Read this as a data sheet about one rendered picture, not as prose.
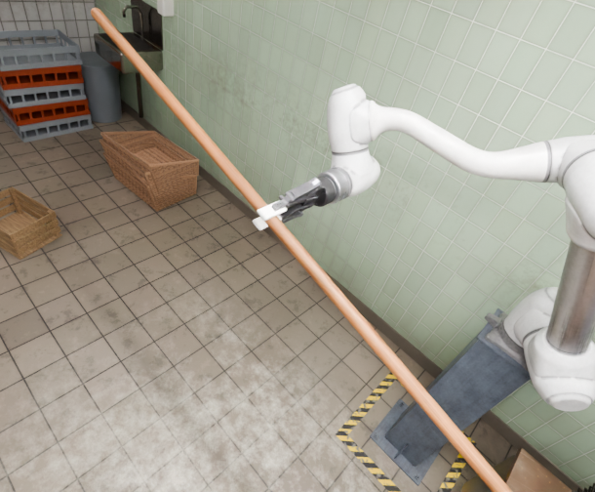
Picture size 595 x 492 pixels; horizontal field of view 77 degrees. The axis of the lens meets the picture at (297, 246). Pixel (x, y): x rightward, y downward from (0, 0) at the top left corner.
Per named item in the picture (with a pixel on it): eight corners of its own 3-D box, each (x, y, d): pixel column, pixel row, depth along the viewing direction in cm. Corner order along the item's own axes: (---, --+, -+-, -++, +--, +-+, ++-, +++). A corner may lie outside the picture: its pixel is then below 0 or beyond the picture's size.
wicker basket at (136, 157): (150, 197, 279) (147, 166, 260) (103, 163, 297) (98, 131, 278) (200, 175, 311) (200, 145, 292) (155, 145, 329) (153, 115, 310)
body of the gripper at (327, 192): (341, 188, 95) (318, 200, 90) (328, 209, 102) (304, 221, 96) (323, 168, 97) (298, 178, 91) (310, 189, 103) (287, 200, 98)
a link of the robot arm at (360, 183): (326, 199, 109) (320, 153, 103) (358, 184, 118) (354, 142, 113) (356, 203, 101) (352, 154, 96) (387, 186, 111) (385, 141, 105)
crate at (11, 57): (82, 64, 321) (79, 45, 311) (0, 71, 285) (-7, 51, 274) (61, 47, 338) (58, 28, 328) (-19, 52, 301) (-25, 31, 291)
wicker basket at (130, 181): (148, 216, 291) (145, 186, 272) (105, 181, 310) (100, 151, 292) (197, 193, 323) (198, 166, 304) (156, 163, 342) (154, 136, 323)
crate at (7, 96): (86, 99, 340) (83, 82, 330) (9, 108, 304) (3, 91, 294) (68, 81, 357) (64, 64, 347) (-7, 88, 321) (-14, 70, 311)
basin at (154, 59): (166, 125, 351) (161, 12, 288) (129, 133, 329) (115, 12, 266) (140, 103, 370) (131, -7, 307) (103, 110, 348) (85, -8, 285)
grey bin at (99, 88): (131, 120, 387) (125, 64, 350) (94, 127, 364) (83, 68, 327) (113, 103, 403) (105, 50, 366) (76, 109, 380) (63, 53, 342)
